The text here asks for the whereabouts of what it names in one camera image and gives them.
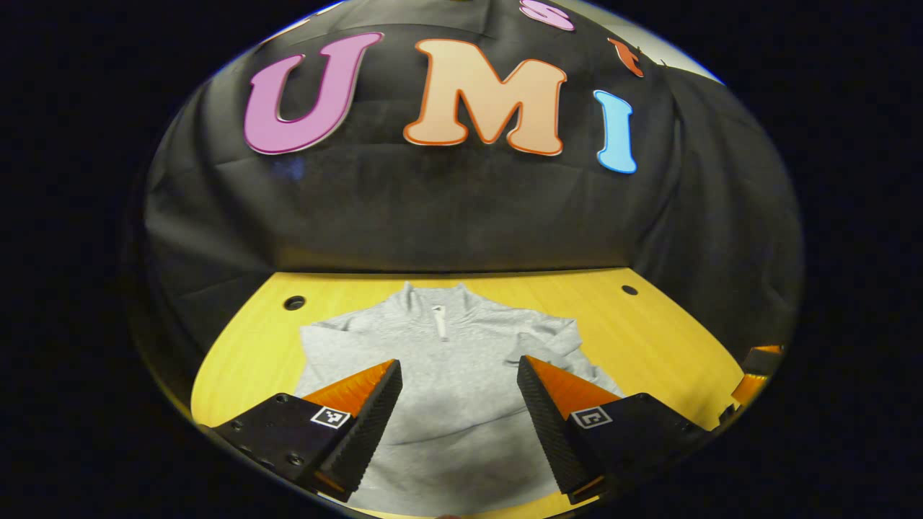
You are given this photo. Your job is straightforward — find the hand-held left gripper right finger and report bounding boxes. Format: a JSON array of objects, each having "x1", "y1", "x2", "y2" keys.
[{"x1": 516, "y1": 355, "x2": 711, "y2": 505}]

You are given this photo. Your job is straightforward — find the grey zip-neck sweatshirt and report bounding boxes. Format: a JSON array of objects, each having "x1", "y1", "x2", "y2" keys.
[{"x1": 292, "y1": 281, "x2": 625, "y2": 517}]

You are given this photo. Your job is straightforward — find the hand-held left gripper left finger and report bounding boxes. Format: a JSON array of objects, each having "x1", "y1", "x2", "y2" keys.
[{"x1": 198, "y1": 359, "x2": 403, "y2": 503}]

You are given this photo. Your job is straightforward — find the black backdrop cloth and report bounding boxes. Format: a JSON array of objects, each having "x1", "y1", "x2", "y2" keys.
[{"x1": 130, "y1": 0, "x2": 805, "y2": 404}]

